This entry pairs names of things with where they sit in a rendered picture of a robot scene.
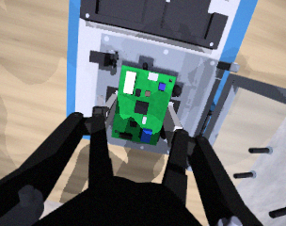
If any green circuit board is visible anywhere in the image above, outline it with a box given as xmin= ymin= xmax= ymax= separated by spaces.
xmin=111 ymin=65 xmax=176 ymax=145

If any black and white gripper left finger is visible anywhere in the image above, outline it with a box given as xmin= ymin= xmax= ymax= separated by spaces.
xmin=0 ymin=94 xmax=120 ymax=226

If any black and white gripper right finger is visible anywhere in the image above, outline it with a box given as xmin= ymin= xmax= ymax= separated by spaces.
xmin=152 ymin=105 xmax=263 ymax=226

